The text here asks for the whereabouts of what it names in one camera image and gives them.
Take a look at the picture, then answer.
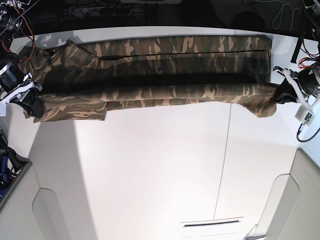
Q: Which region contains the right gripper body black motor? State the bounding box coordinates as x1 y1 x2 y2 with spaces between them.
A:
0 62 42 104

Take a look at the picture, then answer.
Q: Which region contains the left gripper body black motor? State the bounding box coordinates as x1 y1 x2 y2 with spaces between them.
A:
273 65 320 110

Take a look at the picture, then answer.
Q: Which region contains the camouflage T-shirt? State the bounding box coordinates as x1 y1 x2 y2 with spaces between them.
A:
18 35 276 122

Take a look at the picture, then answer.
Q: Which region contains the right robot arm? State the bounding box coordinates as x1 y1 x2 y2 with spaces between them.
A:
0 0 45 118

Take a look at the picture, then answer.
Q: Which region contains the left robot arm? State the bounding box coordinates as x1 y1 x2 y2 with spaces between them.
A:
273 0 320 110

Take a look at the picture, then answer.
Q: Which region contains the blue and black items bin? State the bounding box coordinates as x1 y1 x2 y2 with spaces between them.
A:
0 127 31 201

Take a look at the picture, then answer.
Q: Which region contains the black power strip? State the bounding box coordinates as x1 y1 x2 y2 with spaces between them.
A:
69 5 132 18

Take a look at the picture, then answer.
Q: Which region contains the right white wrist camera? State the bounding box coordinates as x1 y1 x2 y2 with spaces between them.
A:
0 101 7 117

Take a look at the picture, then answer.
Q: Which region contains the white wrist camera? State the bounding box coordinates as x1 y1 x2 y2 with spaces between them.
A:
0 101 7 117
295 106 315 125

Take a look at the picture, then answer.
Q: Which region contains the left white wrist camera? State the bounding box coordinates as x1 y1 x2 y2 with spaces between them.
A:
295 106 315 125

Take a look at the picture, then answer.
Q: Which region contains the camera braided cable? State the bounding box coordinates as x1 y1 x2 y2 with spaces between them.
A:
296 119 320 143

